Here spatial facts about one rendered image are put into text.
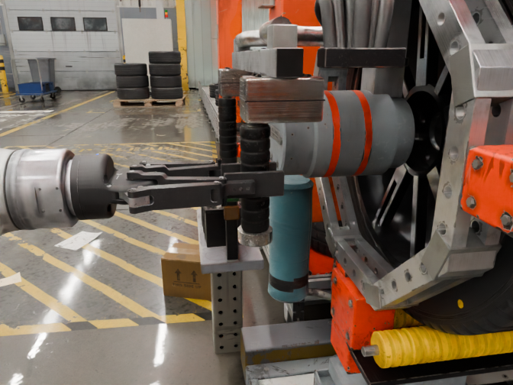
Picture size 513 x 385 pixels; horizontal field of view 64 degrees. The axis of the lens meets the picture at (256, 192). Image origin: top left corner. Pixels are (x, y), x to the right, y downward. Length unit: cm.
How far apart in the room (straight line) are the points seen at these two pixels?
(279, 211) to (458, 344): 38
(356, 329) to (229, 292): 68
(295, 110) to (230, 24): 255
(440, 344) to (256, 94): 52
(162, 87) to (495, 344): 844
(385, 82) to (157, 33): 1102
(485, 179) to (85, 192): 41
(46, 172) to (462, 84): 44
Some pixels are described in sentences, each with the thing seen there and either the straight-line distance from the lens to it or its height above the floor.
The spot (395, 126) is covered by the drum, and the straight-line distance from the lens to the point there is 66.
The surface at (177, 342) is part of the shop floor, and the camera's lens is 159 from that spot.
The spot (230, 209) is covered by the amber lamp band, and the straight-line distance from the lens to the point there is 105.
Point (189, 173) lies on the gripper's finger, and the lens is 51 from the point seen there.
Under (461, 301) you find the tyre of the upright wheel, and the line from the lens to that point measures 66.
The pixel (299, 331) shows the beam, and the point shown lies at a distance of 141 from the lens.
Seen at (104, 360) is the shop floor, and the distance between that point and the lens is 158.
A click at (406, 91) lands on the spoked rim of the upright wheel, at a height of 91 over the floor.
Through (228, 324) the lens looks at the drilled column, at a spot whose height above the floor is 11.
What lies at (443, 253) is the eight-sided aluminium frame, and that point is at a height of 76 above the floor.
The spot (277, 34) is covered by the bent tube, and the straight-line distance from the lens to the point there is 47.
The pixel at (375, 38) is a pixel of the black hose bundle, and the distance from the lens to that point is 48.
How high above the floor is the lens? 97
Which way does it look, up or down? 18 degrees down
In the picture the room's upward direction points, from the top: straight up
